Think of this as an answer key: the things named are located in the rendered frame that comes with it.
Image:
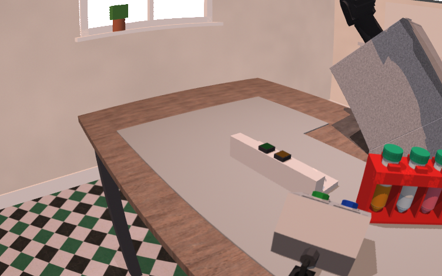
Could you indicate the light grey flat mat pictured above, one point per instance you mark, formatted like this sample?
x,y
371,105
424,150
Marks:
x,y
190,152

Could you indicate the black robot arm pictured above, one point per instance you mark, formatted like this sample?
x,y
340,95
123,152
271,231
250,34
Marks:
x,y
360,14

